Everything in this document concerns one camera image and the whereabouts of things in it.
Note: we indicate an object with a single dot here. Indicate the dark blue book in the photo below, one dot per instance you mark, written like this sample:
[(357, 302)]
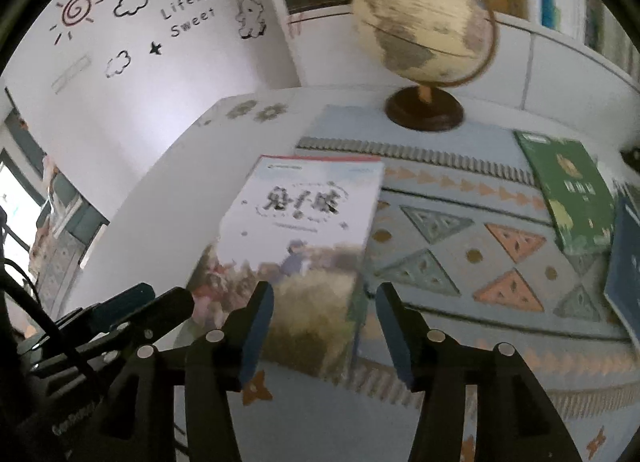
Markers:
[(627, 267)]

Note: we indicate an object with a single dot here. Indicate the beige globe on wooden stand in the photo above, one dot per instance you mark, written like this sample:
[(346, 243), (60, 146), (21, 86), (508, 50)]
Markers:
[(425, 26)]

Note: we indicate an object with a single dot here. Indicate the white bookshelf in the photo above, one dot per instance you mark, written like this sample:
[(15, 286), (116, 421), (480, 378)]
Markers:
[(550, 56)]

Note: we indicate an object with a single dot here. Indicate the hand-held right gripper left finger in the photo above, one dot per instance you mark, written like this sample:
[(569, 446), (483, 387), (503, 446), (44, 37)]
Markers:
[(254, 342)]

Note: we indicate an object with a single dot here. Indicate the patterned triangle table mat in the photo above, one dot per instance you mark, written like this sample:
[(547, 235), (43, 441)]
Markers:
[(450, 262)]

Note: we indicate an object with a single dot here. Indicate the small dark object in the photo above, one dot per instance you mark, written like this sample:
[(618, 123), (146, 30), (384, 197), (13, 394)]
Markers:
[(631, 156)]

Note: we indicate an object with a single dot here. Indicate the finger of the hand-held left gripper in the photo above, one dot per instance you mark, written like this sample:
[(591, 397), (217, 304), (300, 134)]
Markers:
[(131, 296), (167, 307)]

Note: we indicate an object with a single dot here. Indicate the green book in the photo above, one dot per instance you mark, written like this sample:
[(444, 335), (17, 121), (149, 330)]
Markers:
[(575, 192)]

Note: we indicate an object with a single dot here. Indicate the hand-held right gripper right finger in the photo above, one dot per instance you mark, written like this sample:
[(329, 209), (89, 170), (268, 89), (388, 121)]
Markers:
[(396, 342)]

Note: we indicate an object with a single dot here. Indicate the window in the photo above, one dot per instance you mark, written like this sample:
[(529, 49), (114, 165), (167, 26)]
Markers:
[(17, 202)]

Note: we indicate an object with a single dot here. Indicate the white picture-cover book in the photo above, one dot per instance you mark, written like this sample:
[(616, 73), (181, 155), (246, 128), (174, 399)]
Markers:
[(300, 222)]

